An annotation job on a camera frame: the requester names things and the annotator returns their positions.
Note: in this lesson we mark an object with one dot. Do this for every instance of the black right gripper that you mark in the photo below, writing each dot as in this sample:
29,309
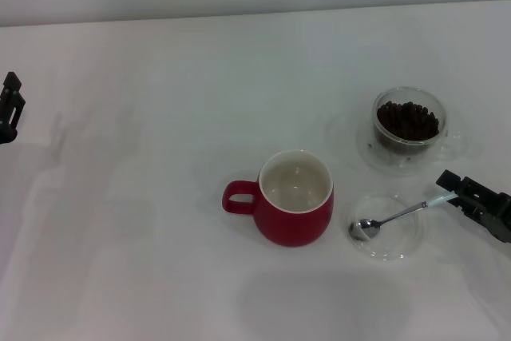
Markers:
499,217

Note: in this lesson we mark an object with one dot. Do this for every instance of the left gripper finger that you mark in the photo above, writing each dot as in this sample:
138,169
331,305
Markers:
11,105

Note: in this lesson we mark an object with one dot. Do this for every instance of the red ceramic mug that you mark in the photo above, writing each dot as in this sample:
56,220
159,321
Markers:
299,229

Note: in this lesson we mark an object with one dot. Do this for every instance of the clear glass cup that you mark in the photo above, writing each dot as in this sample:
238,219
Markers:
441,133

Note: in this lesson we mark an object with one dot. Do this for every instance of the dark coffee beans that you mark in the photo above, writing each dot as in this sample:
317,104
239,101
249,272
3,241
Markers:
407,121

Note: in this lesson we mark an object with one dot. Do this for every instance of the clear round glass lid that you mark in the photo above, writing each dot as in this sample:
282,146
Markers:
393,247

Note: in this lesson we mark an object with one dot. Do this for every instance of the clear glass saucer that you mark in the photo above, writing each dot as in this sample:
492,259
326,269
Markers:
383,166

